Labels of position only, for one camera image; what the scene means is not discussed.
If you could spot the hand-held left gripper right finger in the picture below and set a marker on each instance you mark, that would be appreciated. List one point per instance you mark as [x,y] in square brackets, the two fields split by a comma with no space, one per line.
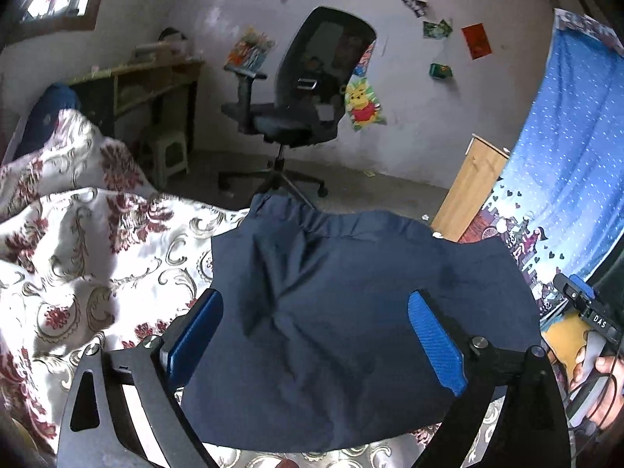
[434,341]

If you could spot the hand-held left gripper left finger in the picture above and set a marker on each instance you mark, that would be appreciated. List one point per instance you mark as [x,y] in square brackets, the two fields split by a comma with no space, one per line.
[195,336]

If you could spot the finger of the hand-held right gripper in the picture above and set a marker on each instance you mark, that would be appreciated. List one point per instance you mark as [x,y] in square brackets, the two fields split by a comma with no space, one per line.
[580,286]

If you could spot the navy blue jacket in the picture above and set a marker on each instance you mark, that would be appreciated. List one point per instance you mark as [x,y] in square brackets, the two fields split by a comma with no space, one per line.
[341,278]

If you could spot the person's right hand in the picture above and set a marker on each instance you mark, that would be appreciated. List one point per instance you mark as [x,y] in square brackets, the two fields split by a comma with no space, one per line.
[613,380]

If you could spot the yellow cloth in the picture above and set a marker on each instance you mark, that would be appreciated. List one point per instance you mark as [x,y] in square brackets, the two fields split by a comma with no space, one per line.
[560,346]

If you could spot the floral bed blanket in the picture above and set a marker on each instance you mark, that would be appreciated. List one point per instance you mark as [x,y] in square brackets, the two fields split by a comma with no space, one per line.
[97,234]

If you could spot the wooden cabinet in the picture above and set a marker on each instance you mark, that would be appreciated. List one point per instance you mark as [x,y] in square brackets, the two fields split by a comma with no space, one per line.
[473,185]

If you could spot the blue printed curtain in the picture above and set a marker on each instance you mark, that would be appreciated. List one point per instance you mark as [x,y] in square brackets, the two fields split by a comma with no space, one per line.
[575,131]

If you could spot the plastic stool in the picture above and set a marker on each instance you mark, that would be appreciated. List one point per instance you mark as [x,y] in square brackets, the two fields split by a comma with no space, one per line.
[168,139]

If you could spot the yellow bear poster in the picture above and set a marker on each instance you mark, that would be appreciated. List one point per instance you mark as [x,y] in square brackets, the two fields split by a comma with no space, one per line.
[363,107]

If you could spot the red paper sheet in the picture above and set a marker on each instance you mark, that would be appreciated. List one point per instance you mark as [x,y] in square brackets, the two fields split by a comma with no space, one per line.
[476,41]

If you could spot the blue pillow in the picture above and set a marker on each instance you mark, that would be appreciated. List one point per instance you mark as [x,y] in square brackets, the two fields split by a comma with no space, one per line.
[48,107]

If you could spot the wooden desk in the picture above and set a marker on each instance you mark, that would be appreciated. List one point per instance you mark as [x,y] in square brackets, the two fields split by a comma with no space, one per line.
[146,66]

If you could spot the cartoon figures poster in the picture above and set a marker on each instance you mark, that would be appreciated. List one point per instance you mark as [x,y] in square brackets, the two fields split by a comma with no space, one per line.
[366,61]

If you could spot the colourful cartoon poster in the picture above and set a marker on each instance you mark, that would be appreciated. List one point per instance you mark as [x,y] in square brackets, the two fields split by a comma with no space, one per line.
[248,51]

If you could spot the black office chair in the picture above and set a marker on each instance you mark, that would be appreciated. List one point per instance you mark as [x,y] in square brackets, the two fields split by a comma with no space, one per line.
[321,48]

